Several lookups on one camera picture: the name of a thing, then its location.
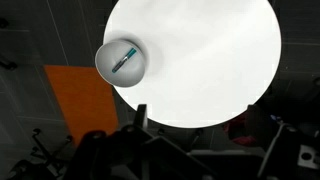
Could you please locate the blue marker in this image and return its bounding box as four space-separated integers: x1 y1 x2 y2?
111 47 138 74

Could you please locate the grey bowl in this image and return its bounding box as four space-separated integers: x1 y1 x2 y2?
94 39 148 88

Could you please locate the black mesh office chair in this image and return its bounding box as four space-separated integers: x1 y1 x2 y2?
6 128 75 180

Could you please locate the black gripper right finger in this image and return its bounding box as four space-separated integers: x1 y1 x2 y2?
246 104 301 180

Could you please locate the red and black backpack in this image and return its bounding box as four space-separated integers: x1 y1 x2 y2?
222 113 279 147

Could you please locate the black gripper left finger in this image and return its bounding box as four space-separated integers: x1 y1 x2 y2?
66 103 158 180

